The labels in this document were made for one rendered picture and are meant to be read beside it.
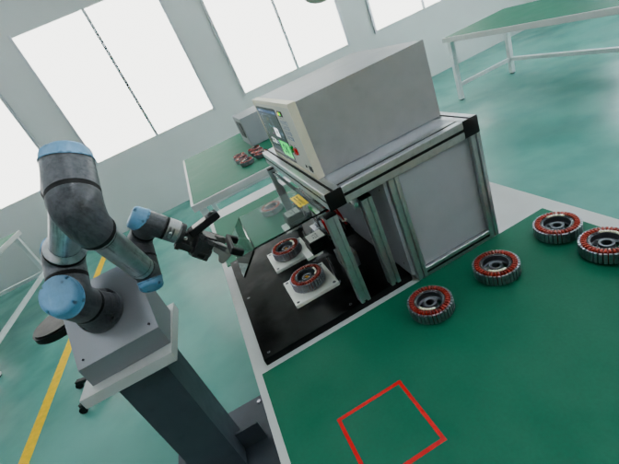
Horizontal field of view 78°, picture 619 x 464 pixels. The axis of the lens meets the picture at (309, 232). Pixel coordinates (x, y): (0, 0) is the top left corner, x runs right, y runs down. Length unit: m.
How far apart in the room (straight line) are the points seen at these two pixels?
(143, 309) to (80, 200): 0.57
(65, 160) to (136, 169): 4.86
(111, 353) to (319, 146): 0.94
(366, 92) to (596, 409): 0.79
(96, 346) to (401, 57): 1.27
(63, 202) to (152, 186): 4.95
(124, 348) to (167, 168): 4.58
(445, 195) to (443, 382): 0.48
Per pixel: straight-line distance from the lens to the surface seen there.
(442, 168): 1.06
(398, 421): 0.86
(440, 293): 1.02
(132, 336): 1.43
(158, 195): 5.93
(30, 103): 5.97
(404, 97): 1.08
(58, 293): 1.31
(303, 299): 1.17
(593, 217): 1.27
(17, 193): 6.21
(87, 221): 0.97
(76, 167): 1.01
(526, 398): 0.86
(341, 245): 0.97
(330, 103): 0.99
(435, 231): 1.10
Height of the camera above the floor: 1.45
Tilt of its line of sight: 26 degrees down
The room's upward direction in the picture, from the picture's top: 25 degrees counter-clockwise
